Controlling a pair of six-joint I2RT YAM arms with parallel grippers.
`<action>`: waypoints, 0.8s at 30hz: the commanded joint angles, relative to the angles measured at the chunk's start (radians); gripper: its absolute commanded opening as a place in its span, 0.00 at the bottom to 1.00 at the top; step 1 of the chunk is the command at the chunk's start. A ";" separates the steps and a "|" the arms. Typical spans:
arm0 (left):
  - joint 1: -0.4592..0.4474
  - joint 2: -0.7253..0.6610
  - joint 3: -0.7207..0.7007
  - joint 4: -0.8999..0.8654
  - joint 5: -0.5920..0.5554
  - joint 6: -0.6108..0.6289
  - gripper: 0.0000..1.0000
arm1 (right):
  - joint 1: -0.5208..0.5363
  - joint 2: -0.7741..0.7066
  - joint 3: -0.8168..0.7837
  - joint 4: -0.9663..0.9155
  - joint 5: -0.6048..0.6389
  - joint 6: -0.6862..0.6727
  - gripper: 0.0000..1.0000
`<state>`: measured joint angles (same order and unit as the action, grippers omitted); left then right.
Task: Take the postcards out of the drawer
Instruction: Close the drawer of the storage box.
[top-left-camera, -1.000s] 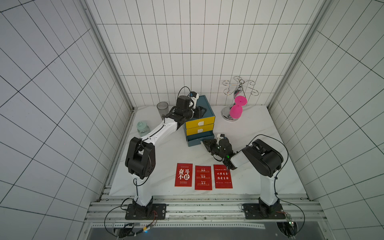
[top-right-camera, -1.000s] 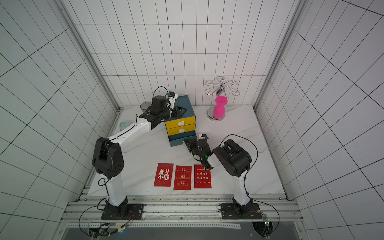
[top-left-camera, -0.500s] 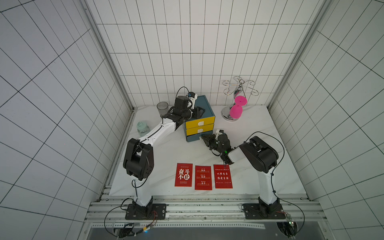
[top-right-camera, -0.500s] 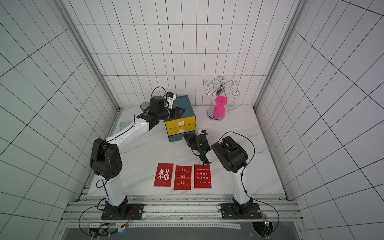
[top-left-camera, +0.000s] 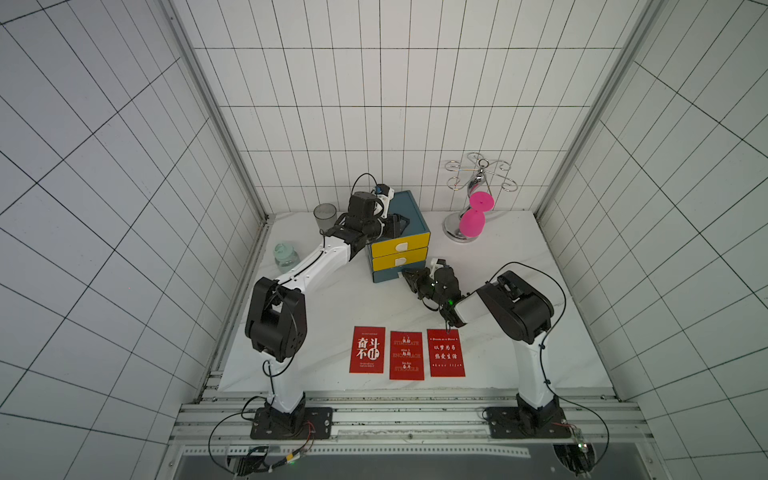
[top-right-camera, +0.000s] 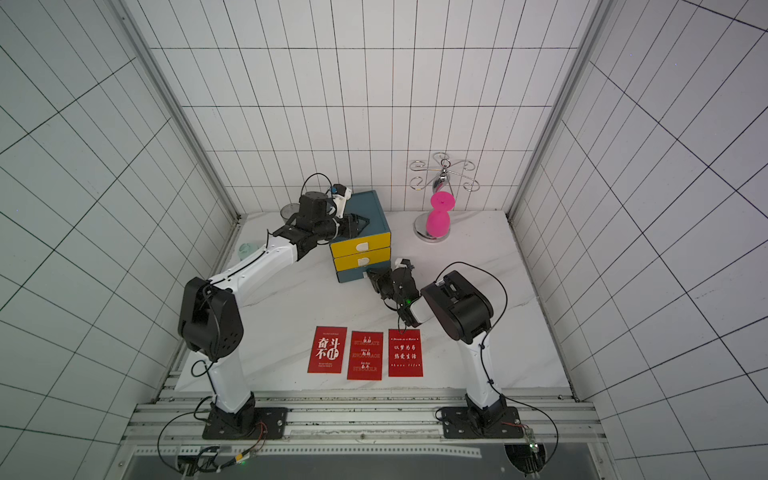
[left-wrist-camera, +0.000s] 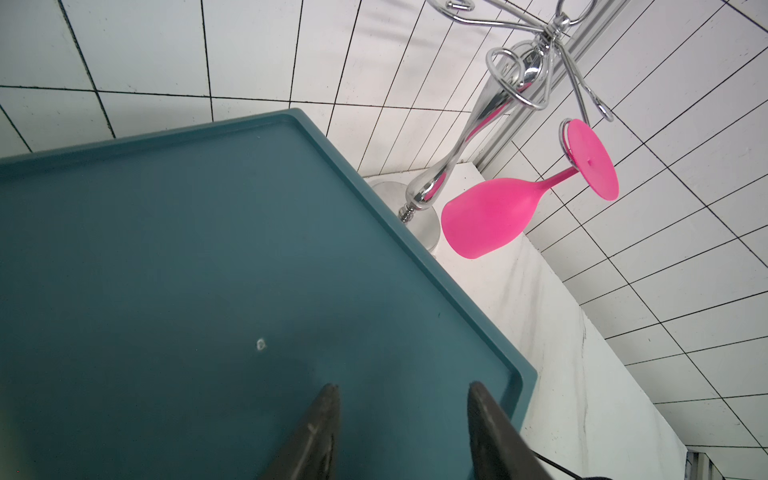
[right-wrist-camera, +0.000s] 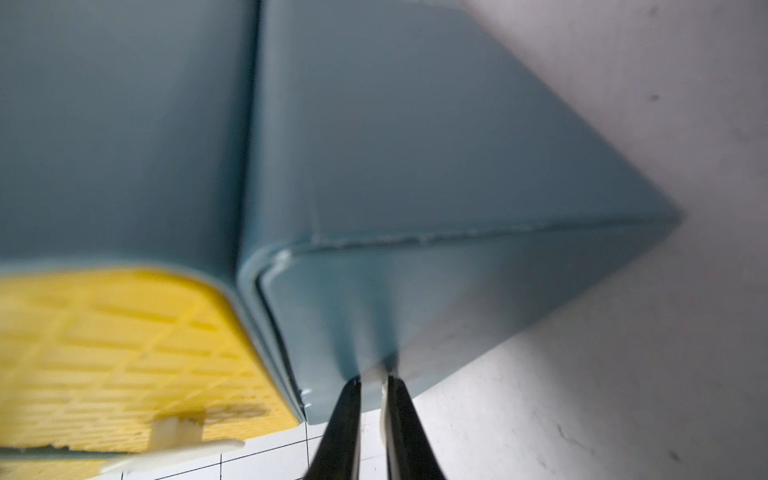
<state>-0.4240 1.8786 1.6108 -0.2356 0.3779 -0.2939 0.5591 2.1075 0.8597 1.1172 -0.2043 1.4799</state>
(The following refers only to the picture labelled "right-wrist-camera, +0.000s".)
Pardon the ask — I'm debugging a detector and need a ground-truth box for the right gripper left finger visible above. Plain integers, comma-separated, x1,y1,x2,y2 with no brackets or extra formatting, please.
303,378,361,480

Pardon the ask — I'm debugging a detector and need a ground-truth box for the teal drawer cabinet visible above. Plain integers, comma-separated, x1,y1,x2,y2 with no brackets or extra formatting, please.
1,1,299,461

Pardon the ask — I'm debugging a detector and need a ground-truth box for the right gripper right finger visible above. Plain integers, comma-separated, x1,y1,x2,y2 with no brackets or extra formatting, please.
381,375,446,480

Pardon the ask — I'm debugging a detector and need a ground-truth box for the yellow drawer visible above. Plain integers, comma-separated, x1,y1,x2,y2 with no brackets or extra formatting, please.
1,269,299,452

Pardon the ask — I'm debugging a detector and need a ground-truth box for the teal drawer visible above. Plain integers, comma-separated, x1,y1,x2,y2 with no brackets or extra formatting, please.
236,1,680,424

